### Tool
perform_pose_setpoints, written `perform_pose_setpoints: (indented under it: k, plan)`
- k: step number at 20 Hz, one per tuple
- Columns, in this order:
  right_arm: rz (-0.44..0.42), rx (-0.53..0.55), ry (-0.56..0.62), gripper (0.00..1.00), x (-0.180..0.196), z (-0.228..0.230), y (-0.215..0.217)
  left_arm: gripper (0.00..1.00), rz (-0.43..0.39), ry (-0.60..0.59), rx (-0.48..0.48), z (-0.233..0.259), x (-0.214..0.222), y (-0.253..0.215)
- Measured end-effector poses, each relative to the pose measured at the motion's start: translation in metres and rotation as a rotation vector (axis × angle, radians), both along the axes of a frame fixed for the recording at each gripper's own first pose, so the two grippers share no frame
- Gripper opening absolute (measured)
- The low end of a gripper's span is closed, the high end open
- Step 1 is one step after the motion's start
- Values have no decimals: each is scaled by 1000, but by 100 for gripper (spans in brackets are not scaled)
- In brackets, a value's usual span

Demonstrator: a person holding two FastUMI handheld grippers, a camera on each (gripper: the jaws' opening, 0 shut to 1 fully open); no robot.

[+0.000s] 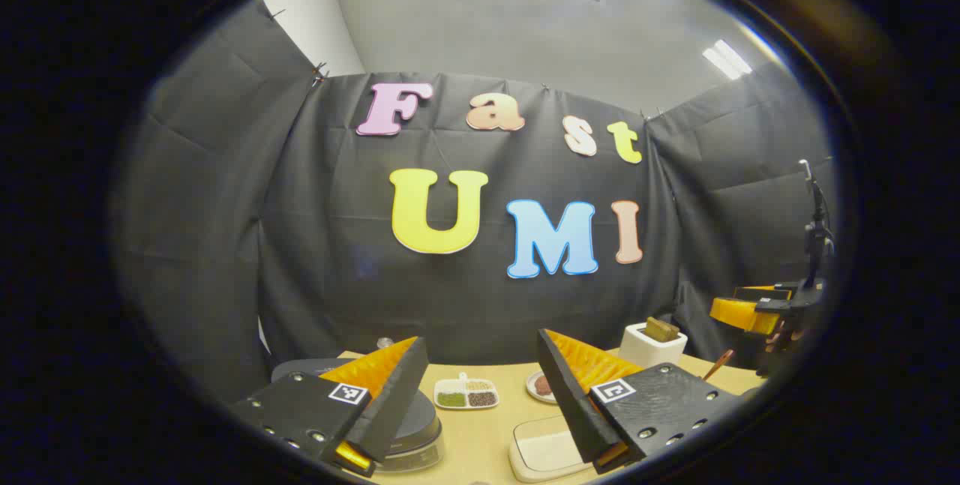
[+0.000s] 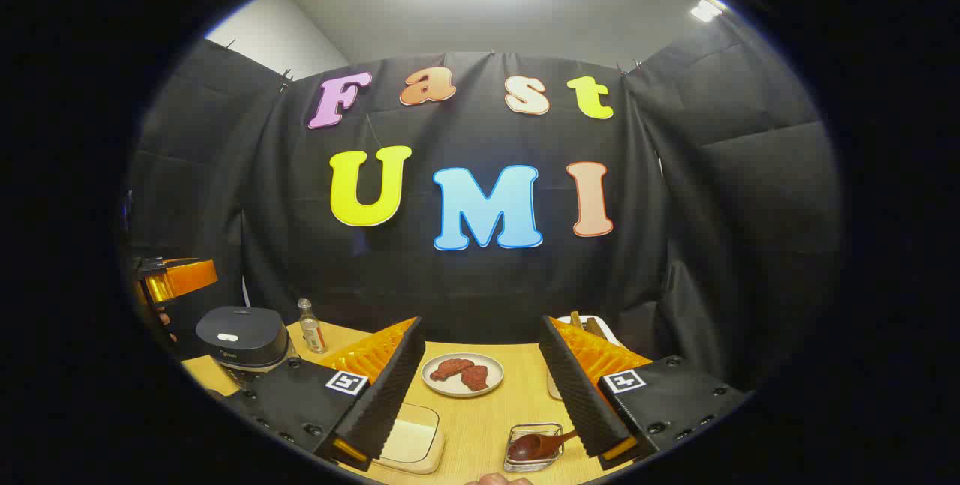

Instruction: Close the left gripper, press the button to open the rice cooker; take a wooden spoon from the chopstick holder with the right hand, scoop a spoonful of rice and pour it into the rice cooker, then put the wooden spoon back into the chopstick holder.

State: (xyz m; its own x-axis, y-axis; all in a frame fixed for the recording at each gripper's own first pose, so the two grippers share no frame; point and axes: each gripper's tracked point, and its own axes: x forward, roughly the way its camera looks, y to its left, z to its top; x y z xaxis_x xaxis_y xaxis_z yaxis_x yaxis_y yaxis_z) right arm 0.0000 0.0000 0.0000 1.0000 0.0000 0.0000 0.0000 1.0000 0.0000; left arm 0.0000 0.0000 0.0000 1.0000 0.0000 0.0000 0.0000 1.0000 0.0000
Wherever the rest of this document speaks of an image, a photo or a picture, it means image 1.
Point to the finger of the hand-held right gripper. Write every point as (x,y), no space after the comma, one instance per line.
(742,315)
(761,294)

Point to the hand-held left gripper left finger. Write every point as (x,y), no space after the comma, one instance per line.
(394,406)

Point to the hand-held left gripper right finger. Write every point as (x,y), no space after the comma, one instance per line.
(570,402)

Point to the silver black rice cooker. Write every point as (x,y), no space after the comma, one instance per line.
(424,425)

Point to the white chopstick holder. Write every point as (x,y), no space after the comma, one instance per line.
(649,354)

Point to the reddish meat piece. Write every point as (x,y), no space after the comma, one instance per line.
(544,385)

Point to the round white plate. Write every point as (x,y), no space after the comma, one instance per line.
(532,389)

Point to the white divided bean dish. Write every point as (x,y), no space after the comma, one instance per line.
(466,387)

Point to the cream rectangular tray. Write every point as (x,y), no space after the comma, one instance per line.
(525,470)

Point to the black backdrop cloth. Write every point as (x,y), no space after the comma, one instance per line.
(300,245)

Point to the small ceiling light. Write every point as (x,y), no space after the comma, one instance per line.
(726,59)

